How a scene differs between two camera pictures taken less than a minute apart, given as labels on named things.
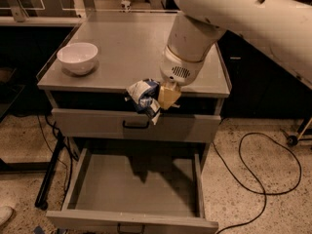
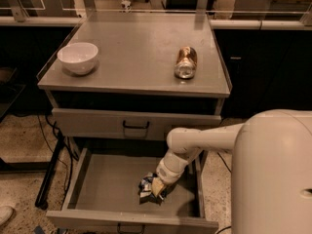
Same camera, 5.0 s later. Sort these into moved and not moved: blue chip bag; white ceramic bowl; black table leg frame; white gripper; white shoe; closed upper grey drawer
Moved: blue chip bag; white gripper
Not moved: white shoe; black table leg frame; white ceramic bowl; closed upper grey drawer
